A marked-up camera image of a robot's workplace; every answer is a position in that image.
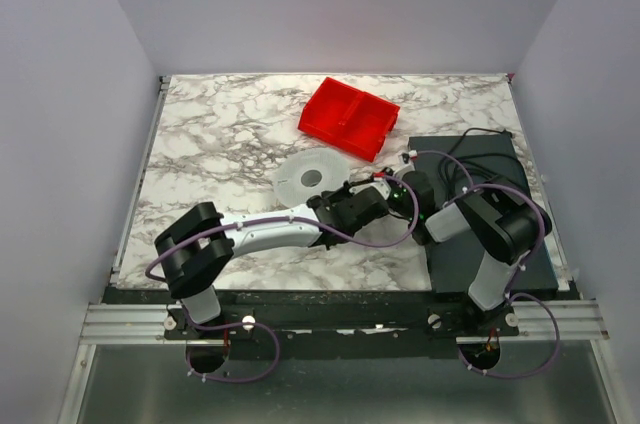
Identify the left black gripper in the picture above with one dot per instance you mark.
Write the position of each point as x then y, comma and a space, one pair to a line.
345, 211

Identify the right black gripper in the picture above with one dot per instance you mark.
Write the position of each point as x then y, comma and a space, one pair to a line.
402, 200

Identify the white plastic cable spool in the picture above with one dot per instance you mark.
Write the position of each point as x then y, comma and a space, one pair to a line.
308, 173

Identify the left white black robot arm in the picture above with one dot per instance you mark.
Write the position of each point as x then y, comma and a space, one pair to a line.
204, 240

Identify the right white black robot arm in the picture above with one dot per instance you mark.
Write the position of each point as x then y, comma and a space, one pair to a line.
509, 226

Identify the red plastic bin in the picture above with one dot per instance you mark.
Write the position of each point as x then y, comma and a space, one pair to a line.
348, 119

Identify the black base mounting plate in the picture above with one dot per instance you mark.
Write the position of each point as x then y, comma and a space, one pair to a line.
306, 325

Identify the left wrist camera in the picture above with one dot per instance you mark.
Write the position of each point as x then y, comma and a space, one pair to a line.
377, 182

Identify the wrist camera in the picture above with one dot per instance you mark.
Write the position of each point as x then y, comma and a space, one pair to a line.
377, 182
407, 163

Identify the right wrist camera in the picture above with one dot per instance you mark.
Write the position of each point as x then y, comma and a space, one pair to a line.
407, 163

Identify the aluminium extrusion rail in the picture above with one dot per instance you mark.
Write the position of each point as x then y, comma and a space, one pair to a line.
105, 324

